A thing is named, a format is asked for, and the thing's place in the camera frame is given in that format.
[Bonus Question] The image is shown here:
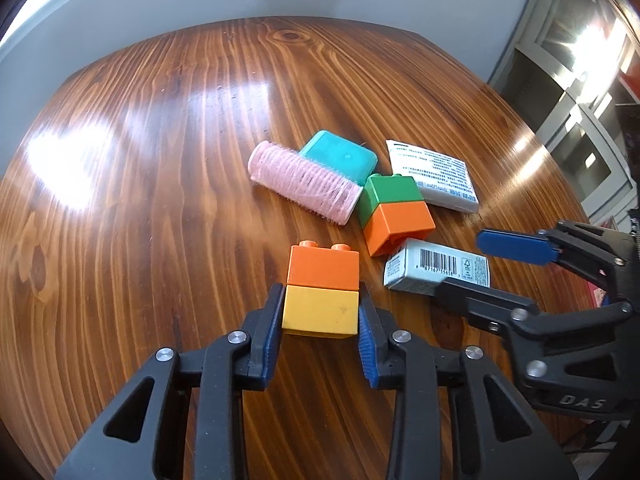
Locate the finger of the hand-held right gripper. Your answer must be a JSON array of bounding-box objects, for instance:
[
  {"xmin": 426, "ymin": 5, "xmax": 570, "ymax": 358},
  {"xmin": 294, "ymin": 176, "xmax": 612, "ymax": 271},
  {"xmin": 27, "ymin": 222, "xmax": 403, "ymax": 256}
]
[
  {"xmin": 476, "ymin": 220, "xmax": 640, "ymax": 302},
  {"xmin": 434, "ymin": 279, "xmax": 633, "ymax": 341}
]

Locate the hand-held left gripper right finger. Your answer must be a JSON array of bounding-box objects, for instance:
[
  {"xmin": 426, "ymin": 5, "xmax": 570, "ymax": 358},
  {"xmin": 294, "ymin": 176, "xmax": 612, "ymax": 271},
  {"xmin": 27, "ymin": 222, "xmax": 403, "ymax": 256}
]
[{"xmin": 357, "ymin": 282, "xmax": 566, "ymax": 480}]

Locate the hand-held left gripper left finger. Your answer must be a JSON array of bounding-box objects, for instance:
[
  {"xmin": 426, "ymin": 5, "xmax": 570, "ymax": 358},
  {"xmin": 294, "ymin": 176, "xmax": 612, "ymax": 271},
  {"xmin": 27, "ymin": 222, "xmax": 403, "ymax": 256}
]
[{"xmin": 54, "ymin": 282, "xmax": 287, "ymax": 480}]

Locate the yellow building block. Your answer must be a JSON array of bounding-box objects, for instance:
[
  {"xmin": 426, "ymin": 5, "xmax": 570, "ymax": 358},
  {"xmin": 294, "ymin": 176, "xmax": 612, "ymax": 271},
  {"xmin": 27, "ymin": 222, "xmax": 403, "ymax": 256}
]
[{"xmin": 281, "ymin": 284, "xmax": 361, "ymax": 337}]

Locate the pale blue small carton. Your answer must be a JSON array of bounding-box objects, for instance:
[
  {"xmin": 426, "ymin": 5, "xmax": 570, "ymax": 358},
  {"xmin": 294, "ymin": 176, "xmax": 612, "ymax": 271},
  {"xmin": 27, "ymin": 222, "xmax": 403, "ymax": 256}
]
[{"xmin": 383, "ymin": 238, "xmax": 492, "ymax": 297}]

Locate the orange building block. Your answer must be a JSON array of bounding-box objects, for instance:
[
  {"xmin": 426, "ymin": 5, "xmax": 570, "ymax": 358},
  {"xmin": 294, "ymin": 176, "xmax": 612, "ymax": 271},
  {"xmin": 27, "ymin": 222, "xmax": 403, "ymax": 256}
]
[
  {"xmin": 286, "ymin": 241, "xmax": 362, "ymax": 292},
  {"xmin": 363, "ymin": 200, "xmax": 436, "ymax": 258}
]

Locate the wooden desktop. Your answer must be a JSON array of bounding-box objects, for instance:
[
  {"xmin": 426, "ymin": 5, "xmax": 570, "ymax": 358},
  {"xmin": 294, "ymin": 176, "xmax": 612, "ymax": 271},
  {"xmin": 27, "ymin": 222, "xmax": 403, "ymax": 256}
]
[{"xmin": 0, "ymin": 15, "xmax": 616, "ymax": 480}]

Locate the white flat packet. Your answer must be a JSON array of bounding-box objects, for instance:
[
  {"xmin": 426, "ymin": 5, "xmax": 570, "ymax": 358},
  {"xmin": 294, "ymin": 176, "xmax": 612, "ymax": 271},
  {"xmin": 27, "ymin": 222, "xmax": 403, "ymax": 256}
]
[{"xmin": 386, "ymin": 140, "xmax": 481, "ymax": 212}]

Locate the green building block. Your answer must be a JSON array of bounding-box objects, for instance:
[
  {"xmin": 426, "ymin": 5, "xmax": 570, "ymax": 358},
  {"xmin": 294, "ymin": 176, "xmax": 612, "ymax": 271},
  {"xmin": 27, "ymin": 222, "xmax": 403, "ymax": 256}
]
[{"xmin": 356, "ymin": 173, "xmax": 426, "ymax": 228}]

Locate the pink hair roller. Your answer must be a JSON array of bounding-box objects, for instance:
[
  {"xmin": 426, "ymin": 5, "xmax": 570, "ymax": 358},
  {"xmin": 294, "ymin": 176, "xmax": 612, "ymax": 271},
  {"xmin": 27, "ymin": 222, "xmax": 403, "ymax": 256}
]
[{"xmin": 248, "ymin": 140, "xmax": 362, "ymax": 226}]

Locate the grey cabinet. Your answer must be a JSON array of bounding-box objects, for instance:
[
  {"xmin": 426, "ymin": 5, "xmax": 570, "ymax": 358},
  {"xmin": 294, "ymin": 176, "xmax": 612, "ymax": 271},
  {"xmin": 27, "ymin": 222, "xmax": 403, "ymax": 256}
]
[{"xmin": 487, "ymin": 0, "xmax": 640, "ymax": 231}]

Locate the teal plastic box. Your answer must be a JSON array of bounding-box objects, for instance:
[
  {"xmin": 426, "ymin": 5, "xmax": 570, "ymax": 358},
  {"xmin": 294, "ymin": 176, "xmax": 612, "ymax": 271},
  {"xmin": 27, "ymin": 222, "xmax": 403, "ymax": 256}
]
[{"xmin": 298, "ymin": 130, "xmax": 378, "ymax": 187}]

